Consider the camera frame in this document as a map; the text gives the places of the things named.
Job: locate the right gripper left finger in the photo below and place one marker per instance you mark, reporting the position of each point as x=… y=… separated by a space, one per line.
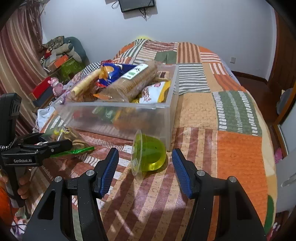
x=52 y=219

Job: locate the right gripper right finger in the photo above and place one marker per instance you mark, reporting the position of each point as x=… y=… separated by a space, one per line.
x=237 y=217

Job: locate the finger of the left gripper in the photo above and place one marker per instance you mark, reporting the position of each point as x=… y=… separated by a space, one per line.
x=30 y=139
x=47 y=149

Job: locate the red white snack bag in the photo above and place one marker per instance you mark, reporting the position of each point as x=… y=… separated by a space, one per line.
x=79 y=114

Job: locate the green peas snack bag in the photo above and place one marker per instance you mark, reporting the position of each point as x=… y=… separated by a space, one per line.
x=105 y=113

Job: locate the brown biscuit roll pack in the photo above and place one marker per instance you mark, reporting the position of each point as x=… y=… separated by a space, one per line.
x=129 y=85

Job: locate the blue snack bag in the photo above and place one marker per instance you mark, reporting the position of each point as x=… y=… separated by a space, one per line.
x=110 y=72

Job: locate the green jelly cup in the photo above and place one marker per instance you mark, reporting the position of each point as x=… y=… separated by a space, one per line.
x=148 y=154

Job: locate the yellow white chips bag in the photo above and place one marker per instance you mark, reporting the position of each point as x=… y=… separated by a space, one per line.
x=155 y=93

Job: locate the orange sleeve forearm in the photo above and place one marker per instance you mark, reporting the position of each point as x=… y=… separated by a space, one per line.
x=7 y=212

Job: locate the person left hand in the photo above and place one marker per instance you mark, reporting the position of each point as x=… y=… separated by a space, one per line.
x=24 y=183

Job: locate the white plastic bag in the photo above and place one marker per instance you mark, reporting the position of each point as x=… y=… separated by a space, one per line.
x=42 y=117

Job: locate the red gift box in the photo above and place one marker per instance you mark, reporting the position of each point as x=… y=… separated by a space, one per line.
x=40 y=89

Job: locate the pink bunny toy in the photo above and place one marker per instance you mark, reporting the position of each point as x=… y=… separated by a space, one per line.
x=57 y=87

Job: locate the white suitcase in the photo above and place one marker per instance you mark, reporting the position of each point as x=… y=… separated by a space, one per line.
x=285 y=173

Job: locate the green patterned box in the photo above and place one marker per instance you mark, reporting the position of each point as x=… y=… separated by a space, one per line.
x=69 y=69

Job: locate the orange cardboard box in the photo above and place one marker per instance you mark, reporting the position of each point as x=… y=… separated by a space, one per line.
x=57 y=63

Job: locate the pink slipper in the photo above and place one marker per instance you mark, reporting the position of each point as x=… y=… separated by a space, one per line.
x=278 y=156

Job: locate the red striped curtain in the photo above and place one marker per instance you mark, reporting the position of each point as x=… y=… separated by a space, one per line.
x=21 y=48

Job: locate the clear plastic storage bin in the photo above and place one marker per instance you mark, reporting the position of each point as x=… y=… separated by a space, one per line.
x=120 y=111

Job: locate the patchwork striped bed quilt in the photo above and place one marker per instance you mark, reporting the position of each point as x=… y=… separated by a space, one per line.
x=217 y=125

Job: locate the grey stuffed pillow pile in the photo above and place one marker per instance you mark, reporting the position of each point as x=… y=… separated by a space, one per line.
x=61 y=45

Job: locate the yellow hoop behind bed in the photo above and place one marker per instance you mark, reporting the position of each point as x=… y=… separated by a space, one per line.
x=143 y=37

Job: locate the wooden door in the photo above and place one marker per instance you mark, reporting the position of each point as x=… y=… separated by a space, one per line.
x=282 y=75

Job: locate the small black wall monitor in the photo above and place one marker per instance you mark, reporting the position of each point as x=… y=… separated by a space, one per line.
x=130 y=5

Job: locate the wall power socket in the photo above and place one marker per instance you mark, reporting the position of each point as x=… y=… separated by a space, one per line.
x=232 y=60

